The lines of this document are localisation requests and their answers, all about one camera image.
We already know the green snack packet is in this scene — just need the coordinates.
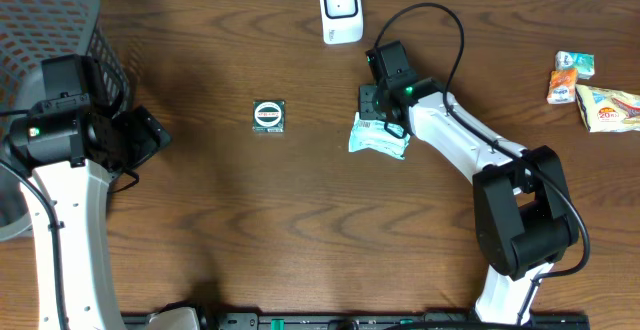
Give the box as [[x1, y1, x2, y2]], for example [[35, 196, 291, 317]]
[[348, 112, 410, 160]]

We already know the round white red lid cup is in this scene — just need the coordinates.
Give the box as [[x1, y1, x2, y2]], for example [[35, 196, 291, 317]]
[[252, 100, 285, 133]]

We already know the orange snack packet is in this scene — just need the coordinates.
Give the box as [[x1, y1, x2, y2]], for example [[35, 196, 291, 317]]
[[547, 68, 578, 105]]

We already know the small teal white packet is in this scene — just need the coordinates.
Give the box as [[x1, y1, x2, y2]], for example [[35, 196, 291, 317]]
[[555, 51, 595, 80]]

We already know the white blue snack bag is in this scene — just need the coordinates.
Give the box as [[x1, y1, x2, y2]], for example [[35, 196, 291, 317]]
[[576, 84, 639, 133]]

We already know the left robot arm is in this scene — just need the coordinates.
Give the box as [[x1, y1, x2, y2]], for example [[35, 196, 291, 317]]
[[21, 106, 202, 330]]

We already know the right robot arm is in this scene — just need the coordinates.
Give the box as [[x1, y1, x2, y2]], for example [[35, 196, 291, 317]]
[[358, 78, 590, 327]]

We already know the white barcode scanner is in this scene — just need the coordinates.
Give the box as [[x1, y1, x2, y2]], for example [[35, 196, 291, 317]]
[[319, 0, 364, 45]]

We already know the grey plastic mesh basket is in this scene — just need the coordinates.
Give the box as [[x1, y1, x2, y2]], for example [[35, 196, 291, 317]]
[[0, 0, 132, 244]]

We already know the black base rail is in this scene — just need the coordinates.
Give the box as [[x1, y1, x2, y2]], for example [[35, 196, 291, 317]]
[[122, 311, 591, 330]]

